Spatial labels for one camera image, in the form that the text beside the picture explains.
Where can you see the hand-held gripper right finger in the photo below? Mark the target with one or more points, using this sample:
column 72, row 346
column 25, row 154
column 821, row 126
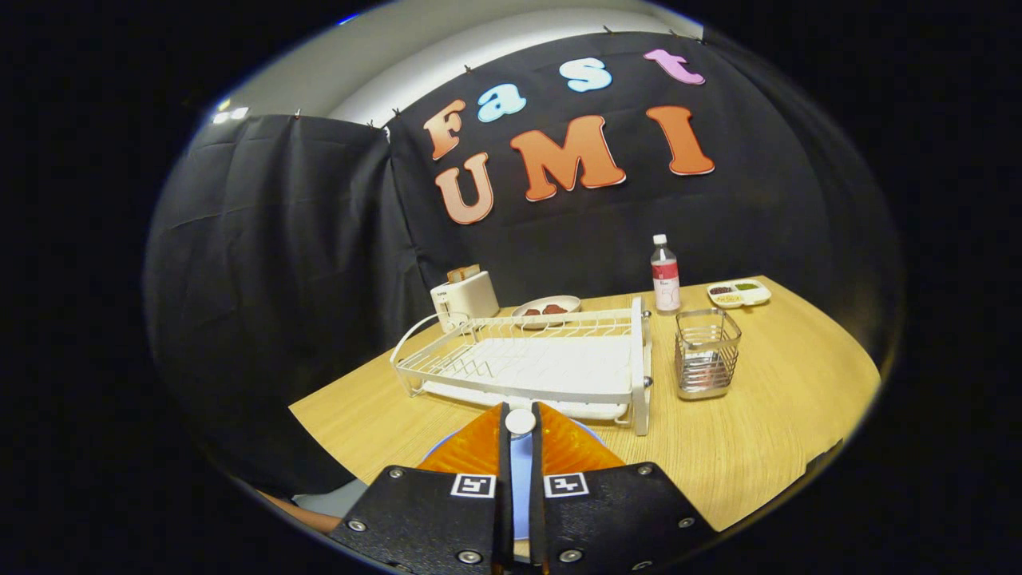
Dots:
column 623, row 515

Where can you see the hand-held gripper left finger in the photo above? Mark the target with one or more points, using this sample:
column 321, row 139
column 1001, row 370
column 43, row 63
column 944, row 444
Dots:
column 431, row 511

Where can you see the blue plate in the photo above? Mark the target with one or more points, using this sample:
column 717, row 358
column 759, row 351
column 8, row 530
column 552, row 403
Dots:
column 520, row 487

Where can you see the white plate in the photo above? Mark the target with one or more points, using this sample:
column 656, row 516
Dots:
column 559, row 300

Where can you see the white divided condiment dish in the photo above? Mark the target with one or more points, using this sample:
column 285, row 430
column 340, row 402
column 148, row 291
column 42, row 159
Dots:
column 758, row 294

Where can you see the person's pale clothing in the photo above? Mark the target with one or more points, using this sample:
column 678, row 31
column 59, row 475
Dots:
column 331, row 499

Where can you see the white toaster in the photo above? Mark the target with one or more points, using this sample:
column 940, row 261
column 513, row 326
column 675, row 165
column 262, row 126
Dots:
column 471, row 302

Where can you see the red food pieces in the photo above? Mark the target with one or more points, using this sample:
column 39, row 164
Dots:
column 551, row 309

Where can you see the clear bottle with red label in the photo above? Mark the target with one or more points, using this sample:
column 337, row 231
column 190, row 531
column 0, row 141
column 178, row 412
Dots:
column 665, row 279

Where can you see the black backdrop cloth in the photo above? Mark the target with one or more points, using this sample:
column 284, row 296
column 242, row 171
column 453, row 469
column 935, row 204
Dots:
column 279, row 279

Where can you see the small ceiling light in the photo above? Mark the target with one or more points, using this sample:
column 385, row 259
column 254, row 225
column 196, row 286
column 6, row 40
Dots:
column 230, row 115

